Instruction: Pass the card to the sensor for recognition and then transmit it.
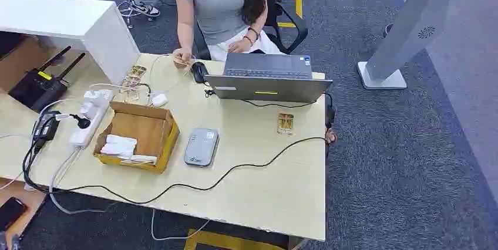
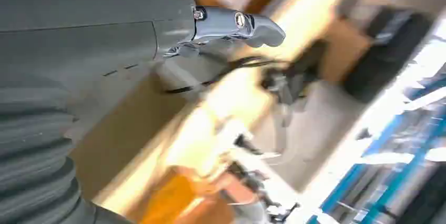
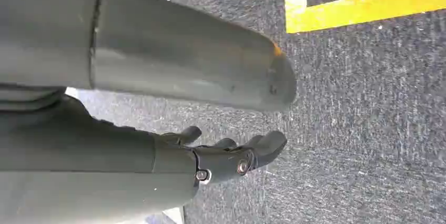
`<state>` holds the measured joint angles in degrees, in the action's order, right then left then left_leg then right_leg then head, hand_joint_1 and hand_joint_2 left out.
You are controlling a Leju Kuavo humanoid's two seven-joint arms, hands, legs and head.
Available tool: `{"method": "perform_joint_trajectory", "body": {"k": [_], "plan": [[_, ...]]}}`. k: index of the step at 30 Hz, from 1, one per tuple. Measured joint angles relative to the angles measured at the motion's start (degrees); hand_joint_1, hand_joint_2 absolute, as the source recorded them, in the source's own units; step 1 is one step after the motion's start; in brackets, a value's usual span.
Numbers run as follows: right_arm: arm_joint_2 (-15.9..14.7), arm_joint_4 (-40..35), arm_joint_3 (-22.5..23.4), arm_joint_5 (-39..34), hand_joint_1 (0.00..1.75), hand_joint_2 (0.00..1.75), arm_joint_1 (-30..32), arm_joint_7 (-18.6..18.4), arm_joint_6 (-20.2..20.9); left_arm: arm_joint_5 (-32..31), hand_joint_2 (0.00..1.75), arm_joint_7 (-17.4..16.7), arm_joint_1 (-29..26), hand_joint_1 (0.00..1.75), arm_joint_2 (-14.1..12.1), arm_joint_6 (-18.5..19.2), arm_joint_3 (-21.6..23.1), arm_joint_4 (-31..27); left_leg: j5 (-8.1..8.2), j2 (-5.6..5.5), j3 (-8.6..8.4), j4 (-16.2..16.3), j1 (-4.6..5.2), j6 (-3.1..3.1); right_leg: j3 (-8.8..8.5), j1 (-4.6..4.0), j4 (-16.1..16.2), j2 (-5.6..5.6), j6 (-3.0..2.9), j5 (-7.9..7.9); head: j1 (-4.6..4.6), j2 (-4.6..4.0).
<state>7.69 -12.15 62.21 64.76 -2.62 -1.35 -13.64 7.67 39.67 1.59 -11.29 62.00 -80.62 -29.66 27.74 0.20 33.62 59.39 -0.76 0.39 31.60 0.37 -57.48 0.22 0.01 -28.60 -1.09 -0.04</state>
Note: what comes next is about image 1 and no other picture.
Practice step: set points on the gold printed card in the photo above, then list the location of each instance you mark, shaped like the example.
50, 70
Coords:
285, 124
181, 62

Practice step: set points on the grey laptop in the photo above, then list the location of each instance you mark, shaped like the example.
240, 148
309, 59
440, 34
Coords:
268, 85

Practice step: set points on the grey card reader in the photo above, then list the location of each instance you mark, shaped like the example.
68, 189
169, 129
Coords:
201, 147

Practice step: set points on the black computer mouse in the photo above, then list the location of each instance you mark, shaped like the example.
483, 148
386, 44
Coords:
199, 71

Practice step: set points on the person's left hand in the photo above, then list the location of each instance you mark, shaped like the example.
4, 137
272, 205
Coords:
238, 46

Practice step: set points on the person's hand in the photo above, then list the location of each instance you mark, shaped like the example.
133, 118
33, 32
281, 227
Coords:
181, 54
238, 46

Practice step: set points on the person's foot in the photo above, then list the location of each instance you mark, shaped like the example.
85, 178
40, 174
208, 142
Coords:
331, 136

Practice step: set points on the person's right hand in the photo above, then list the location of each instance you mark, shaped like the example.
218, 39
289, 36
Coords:
181, 54

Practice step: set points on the small white adapter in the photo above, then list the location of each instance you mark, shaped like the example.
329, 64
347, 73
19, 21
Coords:
159, 100

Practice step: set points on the black office chair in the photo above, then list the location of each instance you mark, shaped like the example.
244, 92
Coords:
290, 19

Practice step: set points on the open cardboard box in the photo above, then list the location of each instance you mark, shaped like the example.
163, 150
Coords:
149, 127

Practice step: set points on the seated person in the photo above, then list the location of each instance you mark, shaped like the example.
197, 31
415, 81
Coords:
218, 7

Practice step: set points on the yellow floor tape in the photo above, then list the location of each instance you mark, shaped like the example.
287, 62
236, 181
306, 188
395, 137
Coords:
297, 7

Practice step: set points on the flat white card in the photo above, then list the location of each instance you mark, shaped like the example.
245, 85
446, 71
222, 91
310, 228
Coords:
144, 159

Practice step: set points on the row of gold cards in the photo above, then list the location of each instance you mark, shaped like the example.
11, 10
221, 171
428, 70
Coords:
133, 79

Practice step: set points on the white card stack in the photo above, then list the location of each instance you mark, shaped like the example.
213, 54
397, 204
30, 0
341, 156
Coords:
118, 146

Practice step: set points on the chrome chair base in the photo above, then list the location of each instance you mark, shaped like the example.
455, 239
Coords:
128, 9

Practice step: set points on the white power strip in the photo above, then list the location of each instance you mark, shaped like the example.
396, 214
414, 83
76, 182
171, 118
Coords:
91, 124

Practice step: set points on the black plug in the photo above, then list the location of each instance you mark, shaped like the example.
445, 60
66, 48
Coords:
82, 122

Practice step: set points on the white cabinet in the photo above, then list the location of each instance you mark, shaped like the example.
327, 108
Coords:
70, 22

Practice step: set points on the black power adapter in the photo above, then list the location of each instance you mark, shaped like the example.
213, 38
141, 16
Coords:
46, 125

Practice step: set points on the black router with antennas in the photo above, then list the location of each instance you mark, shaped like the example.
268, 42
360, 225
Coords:
37, 89

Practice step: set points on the black smartphone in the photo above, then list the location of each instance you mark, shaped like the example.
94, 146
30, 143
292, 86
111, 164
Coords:
11, 212

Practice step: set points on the yellow wooden frame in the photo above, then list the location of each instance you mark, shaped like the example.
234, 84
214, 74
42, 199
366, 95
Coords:
233, 242

